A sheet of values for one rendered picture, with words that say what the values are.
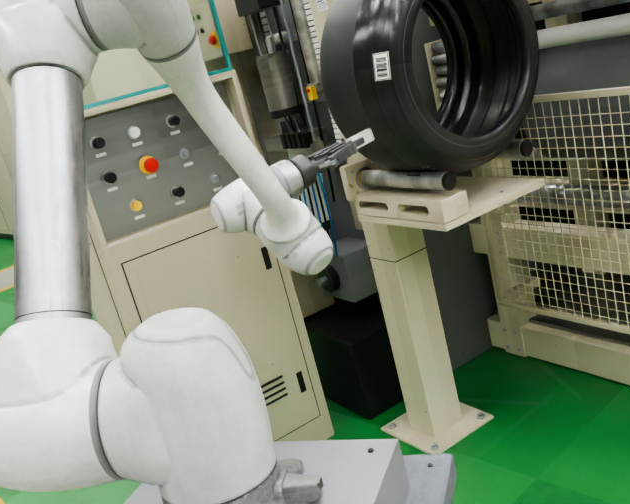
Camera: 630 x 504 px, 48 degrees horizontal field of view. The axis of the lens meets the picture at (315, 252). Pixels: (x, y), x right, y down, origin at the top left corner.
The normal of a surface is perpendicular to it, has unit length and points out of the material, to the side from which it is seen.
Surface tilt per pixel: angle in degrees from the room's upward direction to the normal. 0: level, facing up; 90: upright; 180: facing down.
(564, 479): 0
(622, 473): 0
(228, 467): 91
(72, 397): 38
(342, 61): 78
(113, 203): 90
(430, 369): 90
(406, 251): 90
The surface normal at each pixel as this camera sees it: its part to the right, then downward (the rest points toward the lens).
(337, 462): -0.21, -0.95
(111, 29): 0.19, 0.79
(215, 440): 0.33, 0.16
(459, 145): 0.51, 0.29
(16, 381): -0.24, -0.30
